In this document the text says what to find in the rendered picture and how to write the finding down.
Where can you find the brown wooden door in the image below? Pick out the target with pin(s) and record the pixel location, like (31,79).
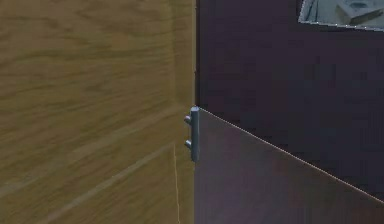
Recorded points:
(86,110)

